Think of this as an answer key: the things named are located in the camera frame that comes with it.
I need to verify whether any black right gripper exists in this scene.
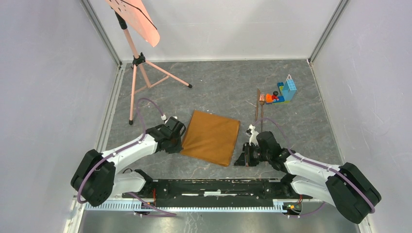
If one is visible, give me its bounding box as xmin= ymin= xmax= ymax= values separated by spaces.
xmin=234 ymin=142 xmax=271 ymax=167

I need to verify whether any orange cloth napkin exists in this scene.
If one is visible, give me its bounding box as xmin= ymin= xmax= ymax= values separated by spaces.
xmin=181 ymin=110 xmax=240 ymax=166

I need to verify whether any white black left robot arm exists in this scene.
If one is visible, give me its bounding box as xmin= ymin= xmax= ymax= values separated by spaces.
xmin=70 ymin=116 xmax=187 ymax=207

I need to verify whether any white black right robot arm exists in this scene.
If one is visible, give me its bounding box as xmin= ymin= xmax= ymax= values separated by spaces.
xmin=235 ymin=129 xmax=382 ymax=224

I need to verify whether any pink music stand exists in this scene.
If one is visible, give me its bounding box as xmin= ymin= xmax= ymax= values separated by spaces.
xmin=104 ymin=0 xmax=194 ymax=126

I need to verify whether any colourful toy brick build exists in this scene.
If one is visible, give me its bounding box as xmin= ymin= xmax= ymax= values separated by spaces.
xmin=265 ymin=74 xmax=297 ymax=104

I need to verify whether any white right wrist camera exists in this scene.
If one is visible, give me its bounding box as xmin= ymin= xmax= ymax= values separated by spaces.
xmin=246 ymin=124 xmax=259 ymax=146

